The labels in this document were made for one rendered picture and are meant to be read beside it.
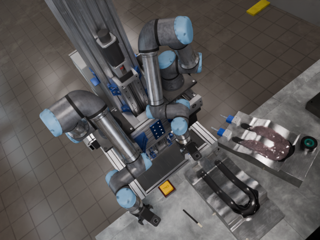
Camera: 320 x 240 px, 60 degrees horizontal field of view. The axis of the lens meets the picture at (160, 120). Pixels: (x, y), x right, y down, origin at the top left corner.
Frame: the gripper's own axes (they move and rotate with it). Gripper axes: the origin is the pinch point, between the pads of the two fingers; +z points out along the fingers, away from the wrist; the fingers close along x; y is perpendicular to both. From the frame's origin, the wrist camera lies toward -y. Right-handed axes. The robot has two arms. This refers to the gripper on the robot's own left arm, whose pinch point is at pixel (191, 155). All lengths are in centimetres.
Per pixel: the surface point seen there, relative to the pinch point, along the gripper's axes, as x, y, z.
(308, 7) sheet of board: -222, 94, 92
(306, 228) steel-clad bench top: -22, -63, 14
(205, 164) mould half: -3.2, -6.9, 5.8
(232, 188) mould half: -5.6, -27.4, 4.2
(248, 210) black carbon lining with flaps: -4.8, -40.0, 6.8
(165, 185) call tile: 22.2, -1.0, 10.3
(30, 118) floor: 109, 207, 97
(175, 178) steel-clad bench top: 14.6, 0.5, 14.3
